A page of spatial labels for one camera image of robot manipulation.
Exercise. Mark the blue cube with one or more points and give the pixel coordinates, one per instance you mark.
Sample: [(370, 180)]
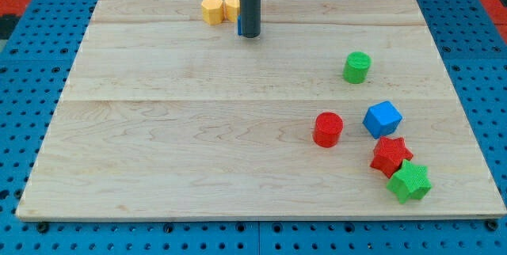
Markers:
[(382, 119)]

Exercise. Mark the red cylinder block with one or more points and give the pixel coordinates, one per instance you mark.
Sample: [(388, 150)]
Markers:
[(328, 127)]

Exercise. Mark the wooden board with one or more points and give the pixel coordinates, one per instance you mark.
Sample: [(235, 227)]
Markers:
[(165, 118)]

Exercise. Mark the small blue block behind rod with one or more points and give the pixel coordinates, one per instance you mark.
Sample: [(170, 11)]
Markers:
[(239, 25)]

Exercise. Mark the green cylinder block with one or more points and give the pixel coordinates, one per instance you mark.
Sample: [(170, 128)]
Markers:
[(356, 67)]

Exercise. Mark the yellow hexagonal block right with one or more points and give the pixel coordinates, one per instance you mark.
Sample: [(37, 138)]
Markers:
[(232, 10)]

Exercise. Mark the yellow hexagonal block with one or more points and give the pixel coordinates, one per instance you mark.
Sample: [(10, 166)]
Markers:
[(212, 11), (232, 10)]

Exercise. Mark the yellow hexagonal block left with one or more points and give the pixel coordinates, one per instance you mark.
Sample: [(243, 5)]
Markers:
[(212, 11)]

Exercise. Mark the dark grey cylindrical pointer rod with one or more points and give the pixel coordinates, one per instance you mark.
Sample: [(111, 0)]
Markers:
[(250, 18)]

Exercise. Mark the red star block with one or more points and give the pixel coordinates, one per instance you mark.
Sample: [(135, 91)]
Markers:
[(388, 155)]

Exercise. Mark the green star block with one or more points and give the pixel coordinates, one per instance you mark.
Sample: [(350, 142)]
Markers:
[(410, 182)]

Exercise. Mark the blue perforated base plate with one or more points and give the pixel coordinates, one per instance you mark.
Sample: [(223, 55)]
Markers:
[(35, 63)]

